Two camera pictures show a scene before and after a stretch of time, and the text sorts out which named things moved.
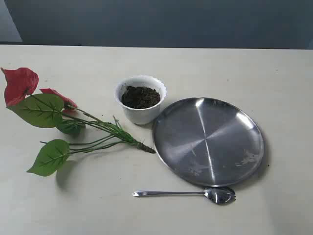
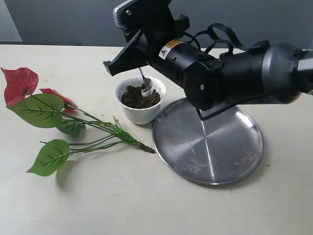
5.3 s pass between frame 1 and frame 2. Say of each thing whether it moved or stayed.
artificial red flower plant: stayed
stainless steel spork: moved
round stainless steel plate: stayed
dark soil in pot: stayed
